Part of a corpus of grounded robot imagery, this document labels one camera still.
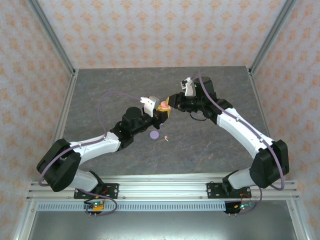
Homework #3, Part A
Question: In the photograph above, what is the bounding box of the pink earbud charging case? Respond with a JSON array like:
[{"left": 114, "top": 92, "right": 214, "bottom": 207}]
[{"left": 159, "top": 100, "right": 172, "bottom": 112}]

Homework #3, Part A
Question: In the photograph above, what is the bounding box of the grey metal sheet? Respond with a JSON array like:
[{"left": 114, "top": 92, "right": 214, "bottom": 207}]
[{"left": 14, "top": 211, "right": 305, "bottom": 240}]

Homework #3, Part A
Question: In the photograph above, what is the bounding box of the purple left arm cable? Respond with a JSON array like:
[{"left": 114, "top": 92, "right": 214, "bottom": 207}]
[{"left": 39, "top": 91, "right": 142, "bottom": 216}]

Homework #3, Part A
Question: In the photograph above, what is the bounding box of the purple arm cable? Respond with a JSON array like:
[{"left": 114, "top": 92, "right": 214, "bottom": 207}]
[
  {"left": 39, "top": 91, "right": 142, "bottom": 216},
  {"left": 191, "top": 70, "right": 287, "bottom": 216}
]

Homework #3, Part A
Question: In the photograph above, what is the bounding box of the aluminium table side rail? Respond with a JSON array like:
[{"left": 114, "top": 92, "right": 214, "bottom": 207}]
[
  {"left": 12, "top": 69, "right": 80, "bottom": 240},
  {"left": 247, "top": 67, "right": 310, "bottom": 240}
]

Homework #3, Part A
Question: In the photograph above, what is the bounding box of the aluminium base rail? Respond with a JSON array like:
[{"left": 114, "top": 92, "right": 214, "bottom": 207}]
[{"left": 26, "top": 174, "right": 301, "bottom": 201}]

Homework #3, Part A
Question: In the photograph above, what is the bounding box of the slotted grey cable duct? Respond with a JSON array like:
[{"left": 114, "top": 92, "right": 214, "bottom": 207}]
[{"left": 37, "top": 201, "right": 227, "bottom": 212}]

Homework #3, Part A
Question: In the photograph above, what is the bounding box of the aluminium frame post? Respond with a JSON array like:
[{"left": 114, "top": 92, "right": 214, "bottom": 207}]
[
  {"left": 248, "top": 0, "right": 300, "bottom": 76},
  {"left": 26, "top": 0, "right": 77, "bottom": 77}
]

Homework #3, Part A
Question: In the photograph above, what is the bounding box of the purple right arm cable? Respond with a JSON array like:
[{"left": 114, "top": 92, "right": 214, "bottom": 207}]
[{"left": 191, "top": 70, "right": 287, "bottom": 216}]

